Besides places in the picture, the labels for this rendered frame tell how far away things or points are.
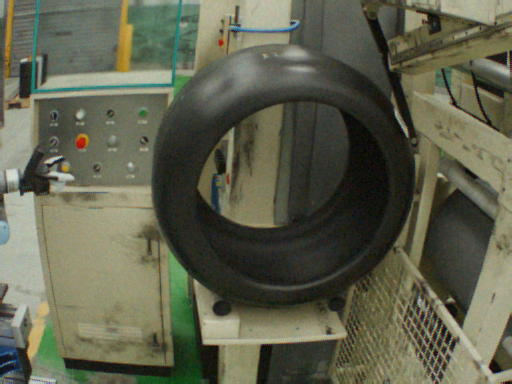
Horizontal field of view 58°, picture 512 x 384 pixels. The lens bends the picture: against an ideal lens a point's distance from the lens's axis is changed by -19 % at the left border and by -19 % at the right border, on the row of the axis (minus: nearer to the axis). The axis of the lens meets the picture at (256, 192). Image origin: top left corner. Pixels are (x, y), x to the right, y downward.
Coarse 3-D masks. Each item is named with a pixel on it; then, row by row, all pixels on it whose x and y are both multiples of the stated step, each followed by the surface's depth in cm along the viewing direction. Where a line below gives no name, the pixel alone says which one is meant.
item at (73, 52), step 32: (64, 0) 160; (96, 0) 163; (128, 0) 165; (160, 0) 167; (64, 32) 165; (96, 32) 167; (128, 32) 170; (160, 32) 172; (32, 64) 166; (64, 64) 169; (96, 64) 172; (128, 64) 174; (160, 64) 176
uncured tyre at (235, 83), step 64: (256, 64) 106; (320, 64) 107; (192, 128) 106; (384, 128) 111; (192, 192) 110; (384, 192) 138; (192, 256) 116; (256, 256) 147; (320, 256) 145; (384, 256) 127
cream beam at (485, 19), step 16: (368, 0) 117; (384, 0) 107; (400, 0) 98; (416, 0) 90; (432, 0) 84; (448, 0) 81; (464, 0) 81; (480, 0) 82; (448, 16) 99; (464, 16) 83; (480, 16) 83
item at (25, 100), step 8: (24, 64) 674; (24, 72) 678; (24, 80) 683; (16, 88) 774; (24, 88) 687; (8, 96) 711; (16, 96) 740; (24, 96) 692; (8, 104) 689; (24, 104) 693
